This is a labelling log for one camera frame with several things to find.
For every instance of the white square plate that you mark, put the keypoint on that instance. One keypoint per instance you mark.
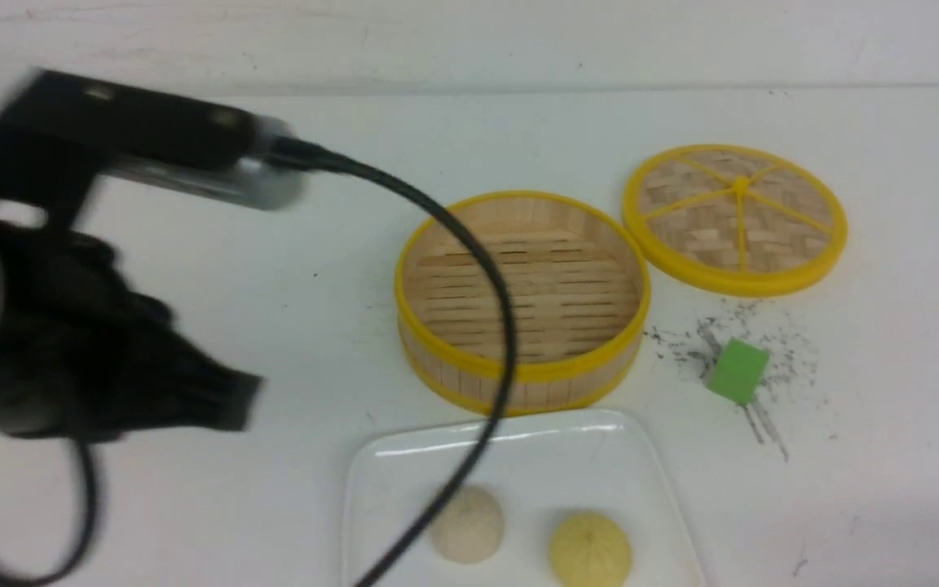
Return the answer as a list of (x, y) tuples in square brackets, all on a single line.
[(540, 469)]

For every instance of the bamboo steamer lid yellow rim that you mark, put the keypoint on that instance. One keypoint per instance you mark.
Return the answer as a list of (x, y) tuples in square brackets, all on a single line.
[(733, 220)]

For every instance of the white steamed bun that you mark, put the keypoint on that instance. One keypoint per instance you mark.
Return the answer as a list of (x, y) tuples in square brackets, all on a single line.
[(470, 529)]

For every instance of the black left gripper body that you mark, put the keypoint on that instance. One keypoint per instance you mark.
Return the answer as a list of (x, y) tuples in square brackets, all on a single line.
[(75, 338)]

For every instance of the yellow steamed bun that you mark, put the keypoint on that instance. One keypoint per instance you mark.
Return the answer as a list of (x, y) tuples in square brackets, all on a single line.
[(589, 549)]

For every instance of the bamboo steamer basket yellow rims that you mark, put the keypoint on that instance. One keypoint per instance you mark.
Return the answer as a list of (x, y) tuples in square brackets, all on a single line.
[(580, 290)]

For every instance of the green cube block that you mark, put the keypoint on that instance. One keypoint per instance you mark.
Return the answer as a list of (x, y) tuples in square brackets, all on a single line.
[(738, 371)]

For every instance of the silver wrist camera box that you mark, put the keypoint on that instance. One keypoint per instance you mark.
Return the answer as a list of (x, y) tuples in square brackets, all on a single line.
[(165, 140)]

